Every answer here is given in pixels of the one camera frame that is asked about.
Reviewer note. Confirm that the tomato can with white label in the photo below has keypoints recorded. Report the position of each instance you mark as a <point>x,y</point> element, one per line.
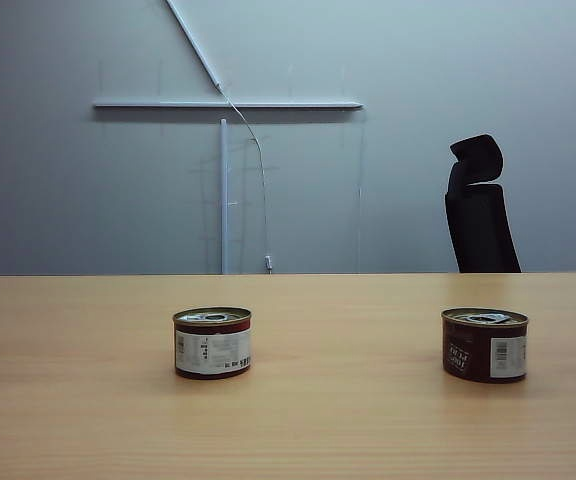
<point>211,345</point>

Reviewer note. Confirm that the tomato can with dark label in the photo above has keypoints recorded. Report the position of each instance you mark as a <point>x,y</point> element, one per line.
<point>483,347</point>

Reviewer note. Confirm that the vertical white wall conduit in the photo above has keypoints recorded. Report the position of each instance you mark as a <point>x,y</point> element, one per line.
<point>225,200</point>

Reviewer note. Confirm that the horizontal white wall conduit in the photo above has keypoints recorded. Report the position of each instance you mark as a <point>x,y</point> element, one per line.
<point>228,104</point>

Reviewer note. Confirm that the diagonal white wall conduit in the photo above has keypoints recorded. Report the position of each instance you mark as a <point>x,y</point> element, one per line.
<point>193,42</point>

